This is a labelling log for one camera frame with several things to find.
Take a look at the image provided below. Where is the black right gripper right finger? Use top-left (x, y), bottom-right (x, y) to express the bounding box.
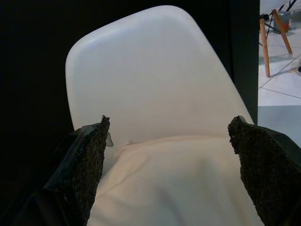
top-left (227, 115), bottom-right (301, 226)

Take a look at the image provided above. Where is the white plastic chair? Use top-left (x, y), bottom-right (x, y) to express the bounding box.
top-left (65, 4), bottom-right (256, 176)

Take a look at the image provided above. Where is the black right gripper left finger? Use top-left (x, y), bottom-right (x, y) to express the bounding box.
top-left (9, 114), bottom-right (115, 226)

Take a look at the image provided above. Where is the grey bucket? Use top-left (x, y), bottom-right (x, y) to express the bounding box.
top-left (274, 4), bottom-right (293, 33)

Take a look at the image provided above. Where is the chair with wooden legs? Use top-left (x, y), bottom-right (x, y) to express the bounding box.
top-left (258, 0), bottom-right (301, 78)

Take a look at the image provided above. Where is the cream fabric pillow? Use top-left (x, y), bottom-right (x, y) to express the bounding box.
top-left (88, 135), bottom-right (265, 226)

